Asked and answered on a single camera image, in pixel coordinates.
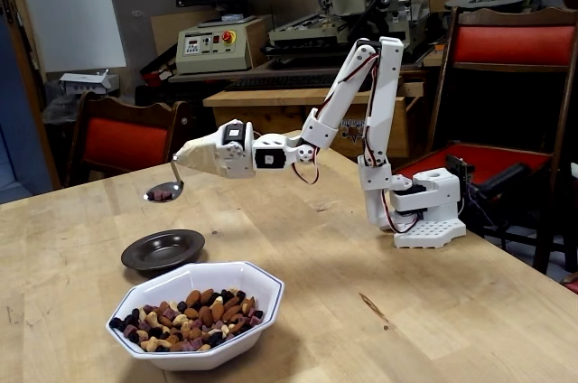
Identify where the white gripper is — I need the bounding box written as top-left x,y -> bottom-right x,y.
173,120 -> 256,180

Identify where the bent metal spoon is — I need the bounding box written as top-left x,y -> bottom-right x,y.
143,153 -> 185,203

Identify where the small wooden red-cushioned chair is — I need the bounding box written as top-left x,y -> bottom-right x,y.
65,90 -> 193,188

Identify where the wooden workbench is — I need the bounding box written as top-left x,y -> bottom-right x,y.
202,74 -> 425,161

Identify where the black and red case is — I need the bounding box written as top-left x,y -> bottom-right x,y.
139,44 -> 178,88

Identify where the dark brown plate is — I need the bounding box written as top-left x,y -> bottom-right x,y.
120,229 -> 207,272

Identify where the beige control box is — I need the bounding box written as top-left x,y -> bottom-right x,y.
174,16 -> 267,76

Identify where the black keyboard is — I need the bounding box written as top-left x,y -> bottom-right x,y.
224,73 -> 339,92

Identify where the leaning grey board panel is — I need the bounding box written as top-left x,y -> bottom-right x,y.
102,0 -> 178,90

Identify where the small white device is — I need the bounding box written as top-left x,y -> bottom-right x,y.
59,69 -> 121,96

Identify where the mixed nuts and dried fruit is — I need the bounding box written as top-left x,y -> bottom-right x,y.
108,288 -> 265,354

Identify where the white octagonal bowl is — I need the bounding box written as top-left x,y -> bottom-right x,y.
105,259 -> 286,372

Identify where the black circuit board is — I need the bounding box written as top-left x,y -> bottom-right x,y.
445,154 -> 476,185

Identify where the large wooden red-cushioned chair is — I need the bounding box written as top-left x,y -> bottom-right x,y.
392,6 -> 578,276

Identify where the black cylinder handle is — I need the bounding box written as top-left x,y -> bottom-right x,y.
478,163 -> 530,198

